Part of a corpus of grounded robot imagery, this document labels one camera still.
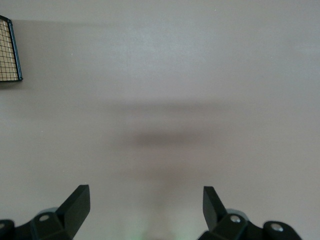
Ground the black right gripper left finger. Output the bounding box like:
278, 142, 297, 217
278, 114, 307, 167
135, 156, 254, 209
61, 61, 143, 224
27, 184, 91, 240

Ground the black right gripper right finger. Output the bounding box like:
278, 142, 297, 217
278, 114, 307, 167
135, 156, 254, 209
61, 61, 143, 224
199, 186, 263, 240

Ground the black wire wooden tray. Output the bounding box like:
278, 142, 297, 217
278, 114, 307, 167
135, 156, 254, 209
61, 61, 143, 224
0, 14, 24, 90

